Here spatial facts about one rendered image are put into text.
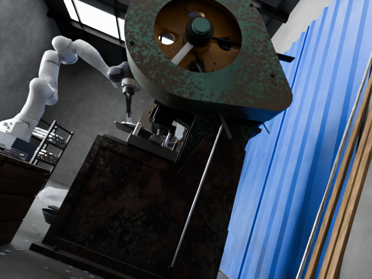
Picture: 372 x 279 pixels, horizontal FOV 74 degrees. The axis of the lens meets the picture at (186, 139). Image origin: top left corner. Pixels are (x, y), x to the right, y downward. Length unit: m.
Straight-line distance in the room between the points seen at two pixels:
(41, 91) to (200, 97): 0.97
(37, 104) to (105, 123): 7.04
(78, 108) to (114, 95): 1.25
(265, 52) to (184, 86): 0.53
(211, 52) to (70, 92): 8.16
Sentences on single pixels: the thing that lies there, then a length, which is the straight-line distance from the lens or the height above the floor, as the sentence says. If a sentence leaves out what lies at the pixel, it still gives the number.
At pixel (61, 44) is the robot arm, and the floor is 1.09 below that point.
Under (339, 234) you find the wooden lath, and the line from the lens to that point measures 1.27.
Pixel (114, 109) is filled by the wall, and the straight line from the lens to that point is 8.89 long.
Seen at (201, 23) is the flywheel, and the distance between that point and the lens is 1.46.
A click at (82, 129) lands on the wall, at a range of 8.85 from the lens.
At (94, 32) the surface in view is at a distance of 8.13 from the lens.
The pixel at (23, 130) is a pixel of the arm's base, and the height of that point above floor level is 0.50.
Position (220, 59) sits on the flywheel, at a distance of 1.53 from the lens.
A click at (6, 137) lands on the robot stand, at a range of 1.74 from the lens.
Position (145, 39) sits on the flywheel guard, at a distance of 1.44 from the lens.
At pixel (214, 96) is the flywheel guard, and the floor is 1.00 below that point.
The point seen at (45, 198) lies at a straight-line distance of 2.89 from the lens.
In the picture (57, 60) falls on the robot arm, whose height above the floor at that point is 1.01.
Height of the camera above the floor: 0.37
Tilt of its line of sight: 17 degrees up
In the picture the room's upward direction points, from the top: 22 degrees clockwise
